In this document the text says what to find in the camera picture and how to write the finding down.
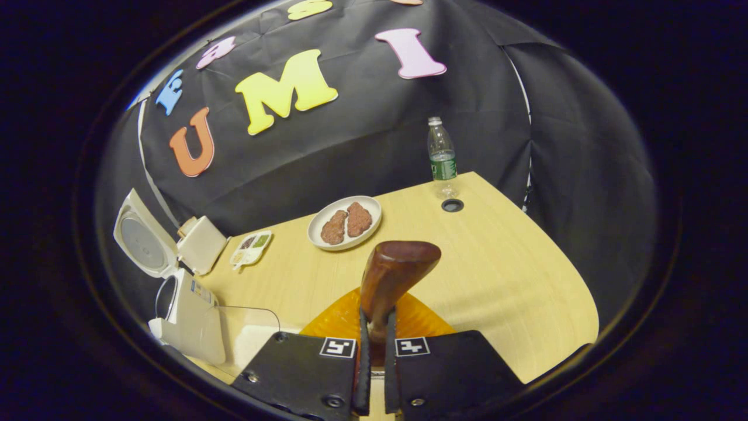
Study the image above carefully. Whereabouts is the clear rice container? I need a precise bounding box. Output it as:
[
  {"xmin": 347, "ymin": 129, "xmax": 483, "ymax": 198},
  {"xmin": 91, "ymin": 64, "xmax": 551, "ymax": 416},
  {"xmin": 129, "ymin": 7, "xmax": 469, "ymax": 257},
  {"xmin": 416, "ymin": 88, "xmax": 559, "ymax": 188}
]
[{"xmin": 205, "ymin": 305, "xmax": 281, "ymax": 378}]

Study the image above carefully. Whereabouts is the clear plastic water bottle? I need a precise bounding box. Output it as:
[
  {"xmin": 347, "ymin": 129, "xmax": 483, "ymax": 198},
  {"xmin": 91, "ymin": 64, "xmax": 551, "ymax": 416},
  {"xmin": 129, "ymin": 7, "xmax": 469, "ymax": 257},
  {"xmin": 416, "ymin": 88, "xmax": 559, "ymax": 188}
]
[{"xmin": 427, "ymin": 116, "xmax": 459, "ymax": 199}]

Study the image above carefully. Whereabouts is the brown meat piece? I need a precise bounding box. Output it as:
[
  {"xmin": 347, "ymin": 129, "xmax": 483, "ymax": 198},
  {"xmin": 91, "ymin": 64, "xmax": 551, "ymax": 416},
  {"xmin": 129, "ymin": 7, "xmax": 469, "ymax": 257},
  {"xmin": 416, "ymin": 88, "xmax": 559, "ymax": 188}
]
[
  {"xmin": 347, "ymin": 202, "xmax": 373, "ymax": 237},
  {"xmin": 320, "ymin": 210, "xmax": 349, "ymax": 245}
]

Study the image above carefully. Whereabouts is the white rice cooker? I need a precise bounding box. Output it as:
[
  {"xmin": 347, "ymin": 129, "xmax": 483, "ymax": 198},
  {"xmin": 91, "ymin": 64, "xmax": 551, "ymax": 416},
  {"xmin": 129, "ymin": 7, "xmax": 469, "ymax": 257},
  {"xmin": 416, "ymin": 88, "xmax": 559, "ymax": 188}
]
[{"xmin": 113, "ymin": 188, "xmax": 227, "ymax": 366}]

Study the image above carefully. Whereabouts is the white round plate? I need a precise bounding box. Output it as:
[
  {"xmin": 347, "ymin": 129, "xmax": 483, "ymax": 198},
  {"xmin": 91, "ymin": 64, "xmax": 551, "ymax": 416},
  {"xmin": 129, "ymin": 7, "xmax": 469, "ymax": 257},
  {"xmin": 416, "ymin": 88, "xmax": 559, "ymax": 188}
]
[{"xmin": 307, "ymin": 195, "xmax": 382, "ymax": 251}]

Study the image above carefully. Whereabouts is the white toaster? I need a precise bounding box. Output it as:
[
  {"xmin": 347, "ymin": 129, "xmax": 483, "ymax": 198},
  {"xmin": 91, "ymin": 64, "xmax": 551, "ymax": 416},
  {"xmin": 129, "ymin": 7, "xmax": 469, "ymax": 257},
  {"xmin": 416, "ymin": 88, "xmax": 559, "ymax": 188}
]
[{"xmin": 177, "ymin": 216, "xmax": 228, "ymax": 275}]

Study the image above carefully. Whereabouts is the brown wooden spoon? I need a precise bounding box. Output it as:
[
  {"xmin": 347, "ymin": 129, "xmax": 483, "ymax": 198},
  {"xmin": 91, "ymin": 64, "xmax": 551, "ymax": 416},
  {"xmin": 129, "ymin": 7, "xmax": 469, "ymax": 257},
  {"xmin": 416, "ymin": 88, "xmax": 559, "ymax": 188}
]
[{"xmin": 359, "ymin": 241, "xmax": 442, "ymax": 366}]

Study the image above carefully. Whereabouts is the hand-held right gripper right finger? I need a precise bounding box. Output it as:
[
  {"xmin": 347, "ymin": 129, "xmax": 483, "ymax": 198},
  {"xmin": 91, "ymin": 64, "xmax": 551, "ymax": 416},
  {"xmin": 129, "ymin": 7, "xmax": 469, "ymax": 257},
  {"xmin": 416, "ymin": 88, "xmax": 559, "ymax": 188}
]
[{"xmin": 385, "ymin": 292, "xmax": 527, "ymax": 421}]

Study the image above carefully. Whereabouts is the white rice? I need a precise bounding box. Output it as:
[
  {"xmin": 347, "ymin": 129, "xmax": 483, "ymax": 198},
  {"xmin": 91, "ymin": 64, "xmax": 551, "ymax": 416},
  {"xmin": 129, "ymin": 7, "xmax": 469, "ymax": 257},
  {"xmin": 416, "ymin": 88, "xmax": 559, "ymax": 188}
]
[{"xmin": 231, "ymin": 325, "xmax": 275, "ymax": 375}]

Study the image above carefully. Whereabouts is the white divided grain dish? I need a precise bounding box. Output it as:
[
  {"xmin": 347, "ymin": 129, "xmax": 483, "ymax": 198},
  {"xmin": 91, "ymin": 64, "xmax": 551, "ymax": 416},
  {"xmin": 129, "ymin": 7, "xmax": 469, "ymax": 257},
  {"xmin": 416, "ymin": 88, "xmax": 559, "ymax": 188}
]
[{"xmin": 230, "ymin": 230, "xmax": 273, "ymax": 271}]

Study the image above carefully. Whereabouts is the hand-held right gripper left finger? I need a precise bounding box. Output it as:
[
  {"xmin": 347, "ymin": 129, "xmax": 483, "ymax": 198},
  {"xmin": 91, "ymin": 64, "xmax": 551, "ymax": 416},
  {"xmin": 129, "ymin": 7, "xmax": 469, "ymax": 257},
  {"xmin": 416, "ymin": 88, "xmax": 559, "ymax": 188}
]
[{"xmin": 231, "ymin": 287, "xmax": 372, "ymax": 421}]

